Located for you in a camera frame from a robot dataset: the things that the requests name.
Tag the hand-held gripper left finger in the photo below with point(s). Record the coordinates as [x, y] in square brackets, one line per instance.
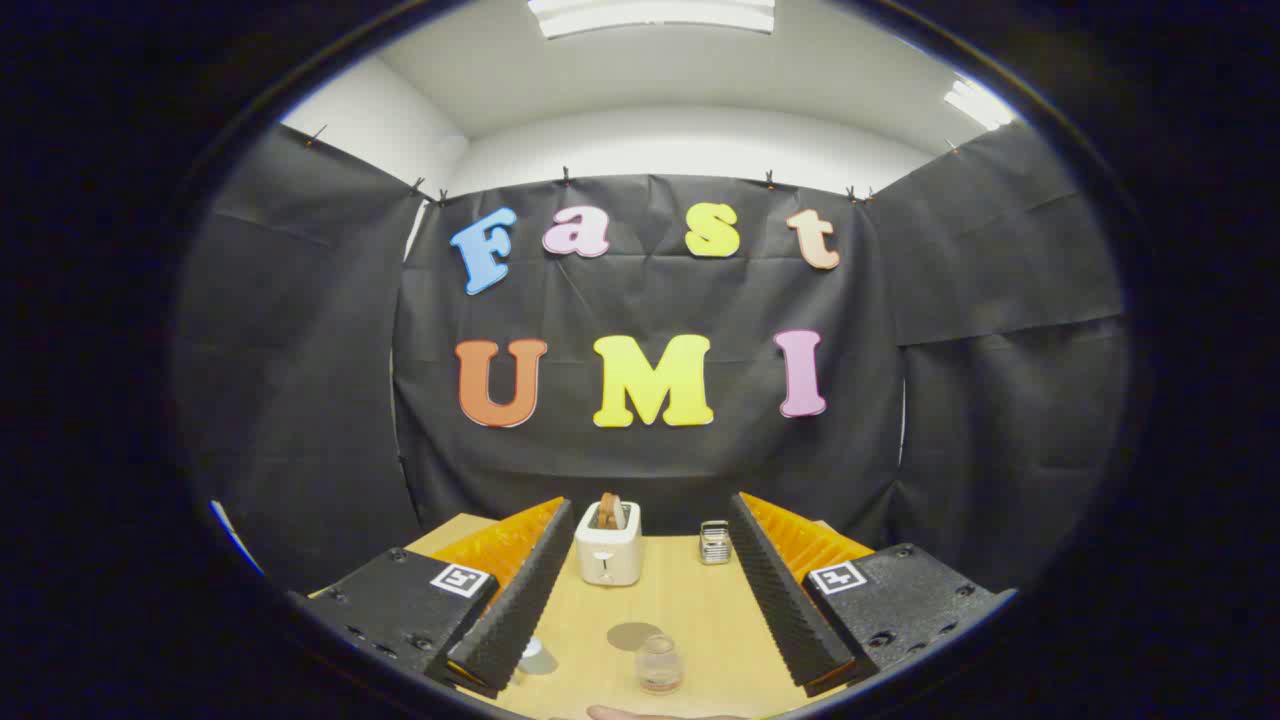
[520, 610]

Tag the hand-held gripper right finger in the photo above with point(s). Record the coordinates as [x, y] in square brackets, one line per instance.
[785, 610]

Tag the black backdrop cloth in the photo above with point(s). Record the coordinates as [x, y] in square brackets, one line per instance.
[660, 300]

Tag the brown toast slice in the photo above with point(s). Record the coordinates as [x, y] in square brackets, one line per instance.
[609, 508]

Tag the white cup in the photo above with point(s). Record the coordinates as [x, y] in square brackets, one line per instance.
[540, 658]

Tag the clear plastic juice bottle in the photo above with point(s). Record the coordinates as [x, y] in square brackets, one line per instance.
[660, 668]

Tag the white toaster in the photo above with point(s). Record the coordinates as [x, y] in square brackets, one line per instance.
[608, 560]

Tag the ceiling light panel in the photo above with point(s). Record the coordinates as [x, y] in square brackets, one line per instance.
[978, 103]
[650, 15]

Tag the wooden table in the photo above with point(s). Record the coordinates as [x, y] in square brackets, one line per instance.
[690, 610]

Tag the round brown coaster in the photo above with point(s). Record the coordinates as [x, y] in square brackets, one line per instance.
[628, 634]

